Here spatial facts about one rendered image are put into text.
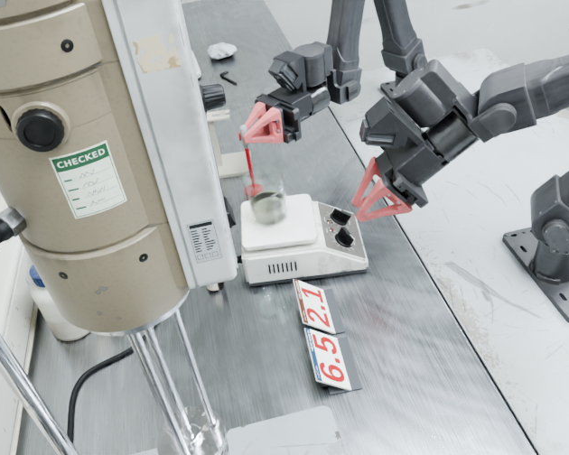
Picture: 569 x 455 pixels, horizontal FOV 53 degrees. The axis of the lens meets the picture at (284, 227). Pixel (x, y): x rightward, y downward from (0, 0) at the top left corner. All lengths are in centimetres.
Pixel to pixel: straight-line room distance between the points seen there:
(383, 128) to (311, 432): 40
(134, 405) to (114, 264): 52
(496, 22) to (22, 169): 247
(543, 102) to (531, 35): 203
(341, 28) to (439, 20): 144
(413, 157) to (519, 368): 32
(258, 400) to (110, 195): 53
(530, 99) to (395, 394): 41
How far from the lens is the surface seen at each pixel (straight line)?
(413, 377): 83
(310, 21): 235
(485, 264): 99
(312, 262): 91
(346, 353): 84
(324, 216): 97
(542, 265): 95
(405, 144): 82
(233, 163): 123
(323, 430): 77
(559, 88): 78
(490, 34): 270
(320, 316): 87
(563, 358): 88
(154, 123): 32
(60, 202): 33
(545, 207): 88
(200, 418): 61
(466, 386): 83
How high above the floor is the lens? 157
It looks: 40 degrees down
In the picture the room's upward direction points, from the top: 8 degrees counter-clockwise
